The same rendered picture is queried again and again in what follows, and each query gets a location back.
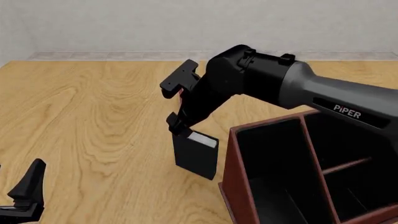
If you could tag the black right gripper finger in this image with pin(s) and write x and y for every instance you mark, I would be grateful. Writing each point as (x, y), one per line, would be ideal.
(174, 124)

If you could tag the black book with white pages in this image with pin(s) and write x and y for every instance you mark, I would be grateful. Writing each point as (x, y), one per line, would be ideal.
(196, 157)

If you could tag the red-brown desk caddy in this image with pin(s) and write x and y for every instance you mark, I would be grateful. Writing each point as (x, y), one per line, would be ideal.
(242, 163)

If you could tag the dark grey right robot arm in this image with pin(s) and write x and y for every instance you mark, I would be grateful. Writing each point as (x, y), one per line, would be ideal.
(311, 86)

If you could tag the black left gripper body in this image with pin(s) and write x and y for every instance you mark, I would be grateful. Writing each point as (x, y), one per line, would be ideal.
(18, 213)

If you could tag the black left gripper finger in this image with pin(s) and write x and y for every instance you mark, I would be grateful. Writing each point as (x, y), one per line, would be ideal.
(31, 182)

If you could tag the black plate on short stalk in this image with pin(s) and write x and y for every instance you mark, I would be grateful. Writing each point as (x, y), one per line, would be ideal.
(179, 78)

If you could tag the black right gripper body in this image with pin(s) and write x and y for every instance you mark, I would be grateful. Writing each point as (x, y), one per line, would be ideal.
(199, 105)

